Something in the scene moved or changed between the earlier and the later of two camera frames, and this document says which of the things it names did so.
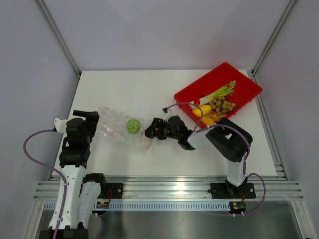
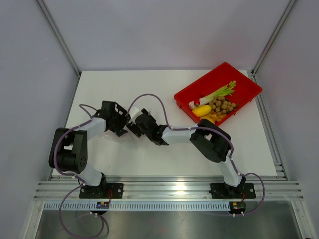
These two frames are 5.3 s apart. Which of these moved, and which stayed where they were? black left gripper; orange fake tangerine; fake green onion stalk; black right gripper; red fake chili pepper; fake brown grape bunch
Moved: black left gripper; black right gripper
Stayed: fake brown grape bunch; orange fake tangerine; fake green onion stalk; red fake chili pepper
